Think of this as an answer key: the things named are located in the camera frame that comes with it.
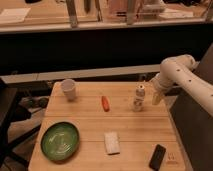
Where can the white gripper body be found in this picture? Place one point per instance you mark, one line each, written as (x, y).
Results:
(161, 83)

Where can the small white bottle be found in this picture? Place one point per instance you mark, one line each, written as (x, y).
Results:
(139, 98)

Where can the black smartphone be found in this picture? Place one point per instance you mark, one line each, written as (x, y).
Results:
(157, 157)

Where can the white paper cup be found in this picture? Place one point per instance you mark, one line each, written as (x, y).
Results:
(69, 89)

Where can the white rectangular sponge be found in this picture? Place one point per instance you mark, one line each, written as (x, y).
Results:
(111, 140)

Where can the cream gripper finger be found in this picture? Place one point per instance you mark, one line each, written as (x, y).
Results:
(157, 97)

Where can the dark office chair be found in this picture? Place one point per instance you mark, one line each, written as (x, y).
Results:
(8, 107)

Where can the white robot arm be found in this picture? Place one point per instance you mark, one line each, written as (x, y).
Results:
(179, 70)

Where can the green round plate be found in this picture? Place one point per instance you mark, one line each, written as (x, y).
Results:
(60, 141)

